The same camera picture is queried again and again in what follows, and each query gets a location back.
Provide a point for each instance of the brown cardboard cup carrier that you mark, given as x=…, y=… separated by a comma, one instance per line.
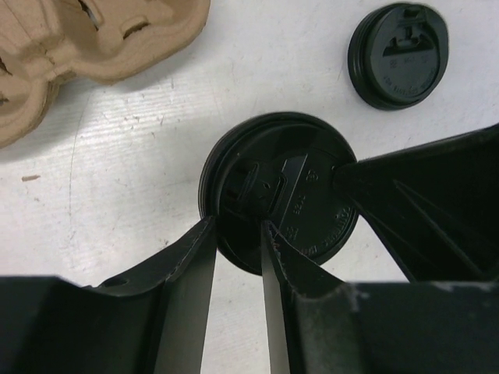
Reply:
x=45, y=44

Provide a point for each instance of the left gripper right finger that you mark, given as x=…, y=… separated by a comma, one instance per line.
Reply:
x=317, y=323

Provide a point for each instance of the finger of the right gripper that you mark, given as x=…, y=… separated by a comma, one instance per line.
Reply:
x=433, y=206

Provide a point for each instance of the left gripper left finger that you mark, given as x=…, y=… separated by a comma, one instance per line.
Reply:
x=151, y=318

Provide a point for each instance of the black plastic cup lid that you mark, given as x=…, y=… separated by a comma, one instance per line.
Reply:
x=277, y=167
x=398, y=54

